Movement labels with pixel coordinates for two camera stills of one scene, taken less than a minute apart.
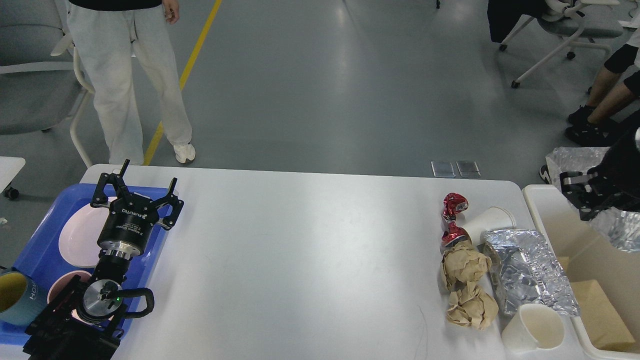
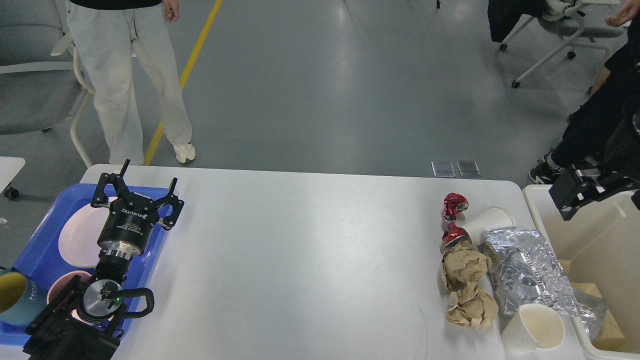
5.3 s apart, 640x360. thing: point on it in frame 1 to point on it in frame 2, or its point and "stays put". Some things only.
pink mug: (58, 287) stays put
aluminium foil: (619, 230) to (590, 312)
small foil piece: (525, 270) stays put
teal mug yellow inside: (21, 301) stays put
